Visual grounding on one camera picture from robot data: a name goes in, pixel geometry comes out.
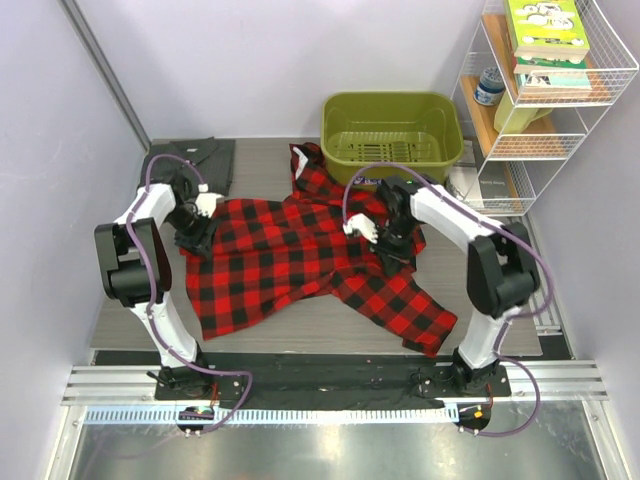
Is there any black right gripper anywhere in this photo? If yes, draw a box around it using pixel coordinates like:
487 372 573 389
366 216 420 277

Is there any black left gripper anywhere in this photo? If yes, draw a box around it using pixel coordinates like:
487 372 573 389
165 206 220 261

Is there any red black plaid shirt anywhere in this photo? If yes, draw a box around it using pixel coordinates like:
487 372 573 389
184 142 457 357

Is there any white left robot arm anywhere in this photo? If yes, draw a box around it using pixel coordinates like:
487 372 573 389
94 181 223 399

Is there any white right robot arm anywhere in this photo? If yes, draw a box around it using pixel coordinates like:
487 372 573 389
371 176 540 395

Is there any folded dark grey shirt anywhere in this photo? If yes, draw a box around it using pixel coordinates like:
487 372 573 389
138 137 236 196

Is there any white booklet on table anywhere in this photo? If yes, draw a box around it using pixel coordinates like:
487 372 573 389
445 166 484 210

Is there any olive green plastic basin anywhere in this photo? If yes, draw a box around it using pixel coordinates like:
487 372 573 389
321 91 465 189

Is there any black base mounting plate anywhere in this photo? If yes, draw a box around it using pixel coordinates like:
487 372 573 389
93 350 512 412

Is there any yellow green pitcher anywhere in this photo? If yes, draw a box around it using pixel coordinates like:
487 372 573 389
493 93 553 134

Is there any blue white jar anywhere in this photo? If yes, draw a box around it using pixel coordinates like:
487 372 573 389
474 67 505 106

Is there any stacked books lower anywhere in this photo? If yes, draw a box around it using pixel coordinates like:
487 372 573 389
512 57 592 91

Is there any green white book top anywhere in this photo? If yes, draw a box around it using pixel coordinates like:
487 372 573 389
503 0 590 63

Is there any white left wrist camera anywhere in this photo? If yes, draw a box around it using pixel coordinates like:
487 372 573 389
194 183 224 218

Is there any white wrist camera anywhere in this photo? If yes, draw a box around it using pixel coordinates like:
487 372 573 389
343 213 378 244
194 183 224 218

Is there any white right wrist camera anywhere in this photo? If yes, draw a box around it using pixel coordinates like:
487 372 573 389
343 213 378 244

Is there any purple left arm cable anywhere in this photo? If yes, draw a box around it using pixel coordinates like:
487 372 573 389
124 153 255 460

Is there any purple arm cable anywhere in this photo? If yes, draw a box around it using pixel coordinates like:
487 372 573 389
124 153 255 460
342 162 554 439

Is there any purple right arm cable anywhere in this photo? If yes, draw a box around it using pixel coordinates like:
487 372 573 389
342 162 554 439

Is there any white slotted cable duct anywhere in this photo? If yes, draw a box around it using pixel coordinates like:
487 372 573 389
84 404 459 426

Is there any aluminium rail frame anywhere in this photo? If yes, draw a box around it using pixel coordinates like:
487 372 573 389
63 360 608 405

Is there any white wire shelf rack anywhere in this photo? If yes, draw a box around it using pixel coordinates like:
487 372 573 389
451 1 639 216

